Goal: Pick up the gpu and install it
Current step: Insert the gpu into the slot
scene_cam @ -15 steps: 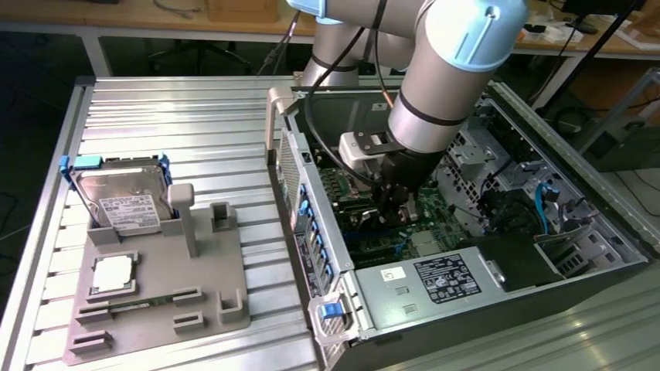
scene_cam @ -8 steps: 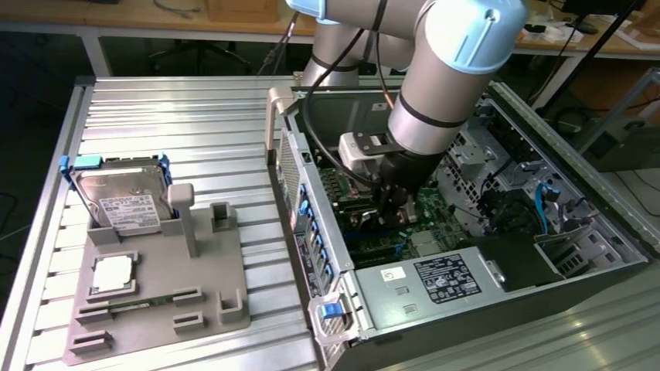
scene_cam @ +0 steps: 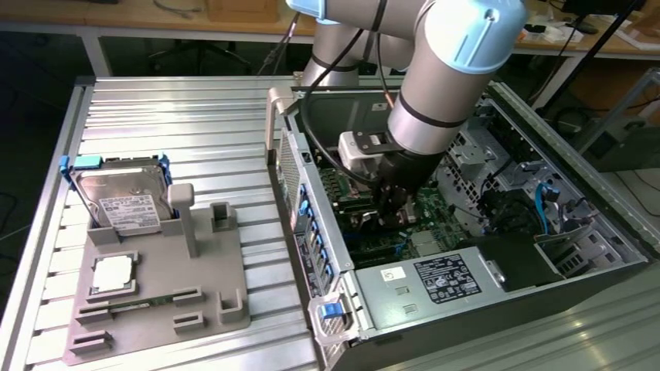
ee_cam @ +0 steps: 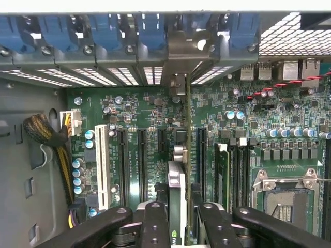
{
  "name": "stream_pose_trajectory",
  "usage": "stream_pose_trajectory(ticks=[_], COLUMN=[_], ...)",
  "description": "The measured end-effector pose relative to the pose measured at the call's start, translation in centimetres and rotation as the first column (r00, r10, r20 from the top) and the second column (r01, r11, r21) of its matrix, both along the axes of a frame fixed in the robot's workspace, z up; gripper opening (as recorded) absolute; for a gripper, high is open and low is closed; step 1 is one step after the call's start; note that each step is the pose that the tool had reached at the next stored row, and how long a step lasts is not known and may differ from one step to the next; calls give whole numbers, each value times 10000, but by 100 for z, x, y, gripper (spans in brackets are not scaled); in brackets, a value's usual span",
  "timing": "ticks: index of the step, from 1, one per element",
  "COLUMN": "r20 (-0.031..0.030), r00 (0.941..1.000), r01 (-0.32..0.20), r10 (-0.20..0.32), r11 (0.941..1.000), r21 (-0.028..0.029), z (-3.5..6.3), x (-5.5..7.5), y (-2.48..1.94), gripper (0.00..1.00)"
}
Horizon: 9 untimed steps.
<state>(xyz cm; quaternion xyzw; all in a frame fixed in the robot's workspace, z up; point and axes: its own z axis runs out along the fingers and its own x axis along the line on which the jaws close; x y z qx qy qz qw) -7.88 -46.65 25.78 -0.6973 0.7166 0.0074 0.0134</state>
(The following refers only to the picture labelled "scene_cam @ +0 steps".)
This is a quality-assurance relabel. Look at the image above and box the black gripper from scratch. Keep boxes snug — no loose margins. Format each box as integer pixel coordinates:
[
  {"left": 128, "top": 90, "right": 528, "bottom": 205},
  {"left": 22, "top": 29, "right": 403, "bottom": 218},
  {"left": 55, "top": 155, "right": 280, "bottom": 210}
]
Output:
[{"left": 374, "top": 148, "right": 446, "bottom": 230}]

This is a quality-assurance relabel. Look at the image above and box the silver disk bay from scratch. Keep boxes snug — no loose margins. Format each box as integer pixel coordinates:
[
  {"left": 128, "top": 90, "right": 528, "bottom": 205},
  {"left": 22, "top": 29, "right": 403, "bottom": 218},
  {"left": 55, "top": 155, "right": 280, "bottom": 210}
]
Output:
[{"left": 438, "top": 115, "right": 516, "bottom": 233}]

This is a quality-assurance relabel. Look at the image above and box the black RAM stick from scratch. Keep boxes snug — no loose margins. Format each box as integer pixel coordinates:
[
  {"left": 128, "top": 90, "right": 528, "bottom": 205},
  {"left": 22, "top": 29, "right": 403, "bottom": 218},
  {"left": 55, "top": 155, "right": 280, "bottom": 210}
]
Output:
[{"left": 338, "top": 199, "right": 380, "bottom": 217}]

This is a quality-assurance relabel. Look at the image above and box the green motherboard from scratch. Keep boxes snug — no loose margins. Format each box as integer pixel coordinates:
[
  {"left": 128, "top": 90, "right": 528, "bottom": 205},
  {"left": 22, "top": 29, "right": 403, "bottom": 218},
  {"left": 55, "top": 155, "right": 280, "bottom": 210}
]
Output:
[{"left": 316, "top": 165, "right": 474, "bottom": 271}]

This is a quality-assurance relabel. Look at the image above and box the silver chipset heatsink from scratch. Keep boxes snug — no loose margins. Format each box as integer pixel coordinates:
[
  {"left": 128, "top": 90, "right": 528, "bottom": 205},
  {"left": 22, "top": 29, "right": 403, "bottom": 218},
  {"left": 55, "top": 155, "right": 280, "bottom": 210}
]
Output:
[{"left": 410, "top": 231, "right": 439, "bottom": 257}]

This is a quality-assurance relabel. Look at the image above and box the black expansion slot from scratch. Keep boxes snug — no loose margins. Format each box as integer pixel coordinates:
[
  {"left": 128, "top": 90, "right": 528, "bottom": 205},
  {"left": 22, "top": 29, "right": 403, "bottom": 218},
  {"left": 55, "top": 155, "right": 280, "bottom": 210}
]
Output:
[{"left": 348, "top": 246, "right": 402, "bottom": 260}]

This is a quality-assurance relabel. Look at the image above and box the grey power supply unit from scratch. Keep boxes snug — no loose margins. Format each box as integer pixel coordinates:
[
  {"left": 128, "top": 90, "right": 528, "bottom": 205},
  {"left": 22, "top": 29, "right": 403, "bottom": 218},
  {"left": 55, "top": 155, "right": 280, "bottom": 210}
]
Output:
[{"left": 354, "top": 247, "right": 511, "bottom": 329}]

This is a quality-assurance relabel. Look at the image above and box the blue case latch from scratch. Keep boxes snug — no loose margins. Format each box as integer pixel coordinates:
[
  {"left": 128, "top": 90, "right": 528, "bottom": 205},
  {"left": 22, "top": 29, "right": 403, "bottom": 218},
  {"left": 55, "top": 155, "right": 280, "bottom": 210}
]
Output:
[{"left": 316, "top": 303, "right": 344, "bottom": 321}]

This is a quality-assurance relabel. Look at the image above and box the black equipment box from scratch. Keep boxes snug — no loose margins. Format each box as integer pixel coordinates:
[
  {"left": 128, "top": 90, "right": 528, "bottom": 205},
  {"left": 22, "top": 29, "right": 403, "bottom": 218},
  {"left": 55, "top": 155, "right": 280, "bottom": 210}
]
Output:
[{"left": 587, "top": 119, "right": 660, "bottom": 172}]

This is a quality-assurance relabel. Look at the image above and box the white desk object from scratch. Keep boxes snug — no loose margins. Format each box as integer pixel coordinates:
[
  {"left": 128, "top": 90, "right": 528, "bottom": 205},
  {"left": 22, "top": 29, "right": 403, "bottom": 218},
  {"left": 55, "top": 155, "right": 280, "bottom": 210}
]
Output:
[{"left": 523, "top": 22, "right": 586, "bottom": 44}]

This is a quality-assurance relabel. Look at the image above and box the black open PC case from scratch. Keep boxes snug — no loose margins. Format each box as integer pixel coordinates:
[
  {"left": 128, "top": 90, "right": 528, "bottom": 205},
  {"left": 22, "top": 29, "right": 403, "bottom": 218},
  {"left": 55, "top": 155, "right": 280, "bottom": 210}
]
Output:
[{"left": 263, "top": 85, "right": 655, "bottom": 371}]

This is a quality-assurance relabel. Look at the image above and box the black stand pole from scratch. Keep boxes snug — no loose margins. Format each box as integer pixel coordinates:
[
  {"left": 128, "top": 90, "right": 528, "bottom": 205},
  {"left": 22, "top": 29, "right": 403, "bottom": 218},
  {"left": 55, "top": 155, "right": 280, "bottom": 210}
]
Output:
[{"left": 531, "top": 0, "right": 646, "bottom": 111}]

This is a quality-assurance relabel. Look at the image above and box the office chair base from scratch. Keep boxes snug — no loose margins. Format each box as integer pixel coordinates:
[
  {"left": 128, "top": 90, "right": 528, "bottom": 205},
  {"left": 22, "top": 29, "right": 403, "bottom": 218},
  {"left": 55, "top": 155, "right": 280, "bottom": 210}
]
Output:
[{"left": 148, "top": 37, "right": 255, "bottom": 77}]

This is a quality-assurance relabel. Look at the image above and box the cardboard box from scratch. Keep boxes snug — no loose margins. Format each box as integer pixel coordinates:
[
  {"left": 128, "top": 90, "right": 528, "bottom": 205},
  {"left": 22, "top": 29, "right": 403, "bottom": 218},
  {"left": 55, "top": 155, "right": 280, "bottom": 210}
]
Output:
[{"left": 206, "top": 0, "right": 284, "bottom": 24}]

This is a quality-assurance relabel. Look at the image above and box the grey parts rack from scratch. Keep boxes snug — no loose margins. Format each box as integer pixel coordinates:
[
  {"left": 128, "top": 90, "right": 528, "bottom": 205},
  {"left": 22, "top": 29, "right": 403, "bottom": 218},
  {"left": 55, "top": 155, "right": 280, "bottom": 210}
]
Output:
[{"left": 64, "top": 183, "right": 254, "bottom": 368}]

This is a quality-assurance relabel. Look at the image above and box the silver hard disk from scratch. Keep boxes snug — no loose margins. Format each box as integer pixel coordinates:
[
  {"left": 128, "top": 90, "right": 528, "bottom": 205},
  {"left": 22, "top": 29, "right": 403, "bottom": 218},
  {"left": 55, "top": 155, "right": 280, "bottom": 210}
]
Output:
[{"left": 70, "top": 160, "right": 171, "bottom": 237}]

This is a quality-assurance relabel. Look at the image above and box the black monitor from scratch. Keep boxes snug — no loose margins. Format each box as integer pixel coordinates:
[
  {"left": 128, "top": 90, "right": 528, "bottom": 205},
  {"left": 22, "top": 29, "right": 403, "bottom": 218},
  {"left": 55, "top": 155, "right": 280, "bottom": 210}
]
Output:
[{"left": 559, "top": 0, "right": 646, "bottom": 16}]

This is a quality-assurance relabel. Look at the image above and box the green RAM stick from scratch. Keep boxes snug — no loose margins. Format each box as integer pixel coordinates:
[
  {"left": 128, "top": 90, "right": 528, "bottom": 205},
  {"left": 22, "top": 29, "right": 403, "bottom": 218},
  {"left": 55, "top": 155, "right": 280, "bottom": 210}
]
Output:
[{"left": 110, "top": 292, "right": 180, "bottom": 313}]

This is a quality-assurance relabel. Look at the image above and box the blue disk carrier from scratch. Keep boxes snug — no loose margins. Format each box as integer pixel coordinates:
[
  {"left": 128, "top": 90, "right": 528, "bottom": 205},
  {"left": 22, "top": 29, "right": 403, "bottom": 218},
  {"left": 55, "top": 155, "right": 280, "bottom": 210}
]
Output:
[{"left": 58, "top": 153, "right": 175, "bottom": 223}]

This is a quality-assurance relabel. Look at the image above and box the silver CPU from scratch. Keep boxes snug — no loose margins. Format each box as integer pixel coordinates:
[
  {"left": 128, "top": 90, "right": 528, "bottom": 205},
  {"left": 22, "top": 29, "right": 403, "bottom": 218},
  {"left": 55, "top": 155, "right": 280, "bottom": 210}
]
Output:
[{"left": 92, "top": 257, "right": 136, "bottom": 291}]

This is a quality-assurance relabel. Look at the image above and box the wooden desk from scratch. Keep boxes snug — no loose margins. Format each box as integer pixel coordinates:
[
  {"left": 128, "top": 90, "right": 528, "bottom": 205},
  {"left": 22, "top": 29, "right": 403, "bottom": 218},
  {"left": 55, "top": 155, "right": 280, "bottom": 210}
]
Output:
[{"left": 0, "top": 0, "right": 660, "bottom": 78}]

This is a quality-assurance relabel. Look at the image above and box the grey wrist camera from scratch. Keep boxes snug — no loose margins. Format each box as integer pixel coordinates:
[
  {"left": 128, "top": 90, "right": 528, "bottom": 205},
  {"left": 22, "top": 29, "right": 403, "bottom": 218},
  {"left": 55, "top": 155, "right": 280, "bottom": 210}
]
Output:
[{"left": 338, "top": 131, "right": 403, "bottom": 185}]

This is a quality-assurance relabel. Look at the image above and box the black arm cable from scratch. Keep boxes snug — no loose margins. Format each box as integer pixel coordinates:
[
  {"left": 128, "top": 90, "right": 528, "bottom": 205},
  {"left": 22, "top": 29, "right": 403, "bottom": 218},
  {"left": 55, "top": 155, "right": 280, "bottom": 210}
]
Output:
[{"left": 300, "top": 0, "right": 388, "bottom": 183}]

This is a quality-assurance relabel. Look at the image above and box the blue wire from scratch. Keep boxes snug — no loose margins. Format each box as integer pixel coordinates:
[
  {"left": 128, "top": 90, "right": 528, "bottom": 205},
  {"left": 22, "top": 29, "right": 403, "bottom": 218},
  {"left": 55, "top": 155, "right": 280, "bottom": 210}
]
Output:
[{"left": 535, "top": 182, "right": 558, "bottom": 237}]

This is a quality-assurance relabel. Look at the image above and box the thin hanging cable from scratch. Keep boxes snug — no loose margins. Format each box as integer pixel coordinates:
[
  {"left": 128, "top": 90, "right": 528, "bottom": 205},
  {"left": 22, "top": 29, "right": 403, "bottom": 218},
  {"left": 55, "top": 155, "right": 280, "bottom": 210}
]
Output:
[{"left": 256, "top": 13, "right": 303, "bottom": 77}]

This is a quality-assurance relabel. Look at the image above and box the aluminium frame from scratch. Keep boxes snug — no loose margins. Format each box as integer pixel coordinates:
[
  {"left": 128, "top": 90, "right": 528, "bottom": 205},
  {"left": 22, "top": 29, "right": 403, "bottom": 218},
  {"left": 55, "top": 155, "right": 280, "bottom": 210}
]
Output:
[{"left": 580, "top": 66, "right": 660, "bottom": 155}]

